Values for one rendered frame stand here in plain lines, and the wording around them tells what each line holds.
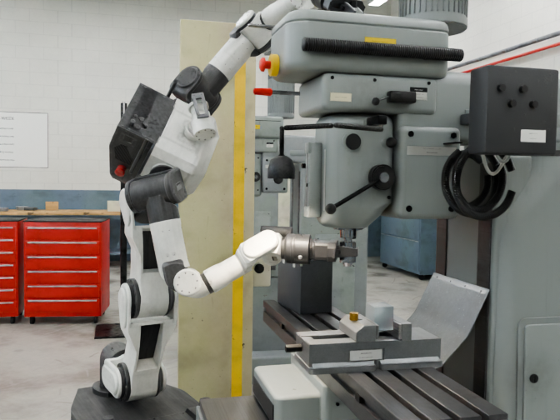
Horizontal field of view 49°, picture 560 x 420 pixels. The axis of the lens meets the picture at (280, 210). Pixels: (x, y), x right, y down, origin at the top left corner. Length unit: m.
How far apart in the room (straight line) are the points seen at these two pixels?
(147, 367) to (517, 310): 1.30
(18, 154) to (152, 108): 8.90
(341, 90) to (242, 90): 1.86
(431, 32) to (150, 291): 1.25
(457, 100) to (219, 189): 1.89
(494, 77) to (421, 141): 0.29
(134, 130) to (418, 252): 7.47
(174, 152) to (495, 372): 1.12
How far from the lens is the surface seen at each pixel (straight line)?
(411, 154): 1.72
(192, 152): 1.88
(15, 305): 6.44
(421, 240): 9.02
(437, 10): 1.84
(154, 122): 1.90
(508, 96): 1.58
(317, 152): 1.72
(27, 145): 10.77
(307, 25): 1.65
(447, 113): 1.79
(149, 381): 2.38
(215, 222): 3.42
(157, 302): 2.21
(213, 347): 3.55
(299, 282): 2.09
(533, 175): 1.86
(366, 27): 1.70
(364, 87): 1.68
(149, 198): 1.78
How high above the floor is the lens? 1.45
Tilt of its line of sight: 3 degrees down
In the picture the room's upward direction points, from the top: 1 degrees clockwise
